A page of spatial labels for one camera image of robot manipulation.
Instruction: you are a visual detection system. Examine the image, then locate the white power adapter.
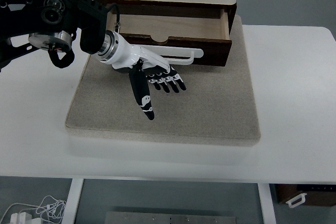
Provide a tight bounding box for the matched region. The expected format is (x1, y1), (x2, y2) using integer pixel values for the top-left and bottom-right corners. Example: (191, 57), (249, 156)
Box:
(9, 212), (32, 224)

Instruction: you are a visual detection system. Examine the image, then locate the dark wooden drawer white handle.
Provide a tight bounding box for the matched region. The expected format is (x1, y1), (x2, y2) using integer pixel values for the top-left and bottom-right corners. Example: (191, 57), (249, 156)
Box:
(120, 13), (232, 67)

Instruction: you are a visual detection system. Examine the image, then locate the white cable on floor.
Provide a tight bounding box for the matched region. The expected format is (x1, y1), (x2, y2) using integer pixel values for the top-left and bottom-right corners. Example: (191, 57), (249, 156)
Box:
(0, 195), (67, 224)

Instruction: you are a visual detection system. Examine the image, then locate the white table leg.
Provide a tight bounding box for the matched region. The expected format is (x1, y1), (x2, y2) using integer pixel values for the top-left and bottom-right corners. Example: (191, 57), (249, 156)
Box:
(257, 183), (277, 224)
(61, 178), (84, 224)

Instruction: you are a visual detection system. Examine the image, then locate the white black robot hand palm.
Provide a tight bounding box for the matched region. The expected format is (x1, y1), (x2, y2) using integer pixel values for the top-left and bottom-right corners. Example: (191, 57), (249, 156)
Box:
(94, 30), (170, 75)

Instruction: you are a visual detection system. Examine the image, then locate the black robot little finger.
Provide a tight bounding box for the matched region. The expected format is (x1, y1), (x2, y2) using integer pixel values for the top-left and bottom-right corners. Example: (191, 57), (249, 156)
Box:
(172, 67), (186, 91)

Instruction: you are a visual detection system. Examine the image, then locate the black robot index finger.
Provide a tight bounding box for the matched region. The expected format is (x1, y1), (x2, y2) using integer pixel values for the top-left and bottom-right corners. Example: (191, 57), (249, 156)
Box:
(146, 74), (161, 90)

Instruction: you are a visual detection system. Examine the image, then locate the dark wooden drawer housing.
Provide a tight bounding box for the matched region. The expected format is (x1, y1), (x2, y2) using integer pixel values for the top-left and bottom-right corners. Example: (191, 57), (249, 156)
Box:
(96, 0), (237, 29)

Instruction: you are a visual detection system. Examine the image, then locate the white table leg right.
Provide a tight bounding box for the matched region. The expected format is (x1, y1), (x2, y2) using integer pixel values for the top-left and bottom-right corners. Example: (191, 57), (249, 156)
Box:
(257, 183), (277, 224)

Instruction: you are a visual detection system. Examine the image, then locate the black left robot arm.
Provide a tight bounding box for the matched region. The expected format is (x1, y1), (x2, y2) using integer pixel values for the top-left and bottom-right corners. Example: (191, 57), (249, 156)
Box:
(1, 0), (186, 120)

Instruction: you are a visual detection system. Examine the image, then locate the wooden box with white handle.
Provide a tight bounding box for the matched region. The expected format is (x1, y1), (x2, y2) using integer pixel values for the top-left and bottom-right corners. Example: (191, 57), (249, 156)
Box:
(275, 184), (335, 208)

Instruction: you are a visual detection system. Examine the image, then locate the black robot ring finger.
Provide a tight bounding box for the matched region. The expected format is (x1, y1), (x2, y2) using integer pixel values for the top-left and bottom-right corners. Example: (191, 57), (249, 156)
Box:
(164, 72), (179, 93)

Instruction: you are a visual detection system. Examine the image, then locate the beige fabric pad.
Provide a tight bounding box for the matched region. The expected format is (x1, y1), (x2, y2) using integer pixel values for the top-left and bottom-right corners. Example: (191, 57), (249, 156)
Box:
(65, 16), (261, 146)

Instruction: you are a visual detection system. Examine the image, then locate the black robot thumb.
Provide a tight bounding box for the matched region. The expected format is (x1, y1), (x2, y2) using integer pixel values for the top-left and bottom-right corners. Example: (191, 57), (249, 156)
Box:
(129, 61), (154, 120)

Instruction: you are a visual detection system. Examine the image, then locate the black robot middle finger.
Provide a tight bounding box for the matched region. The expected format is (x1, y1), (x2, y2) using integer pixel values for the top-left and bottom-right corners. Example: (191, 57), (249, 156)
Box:
(156, 74), (169, 93)

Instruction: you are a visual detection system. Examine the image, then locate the white table leg left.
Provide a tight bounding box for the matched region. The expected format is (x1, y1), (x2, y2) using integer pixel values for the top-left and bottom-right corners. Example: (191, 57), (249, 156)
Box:
(61, 178), (84, 224)

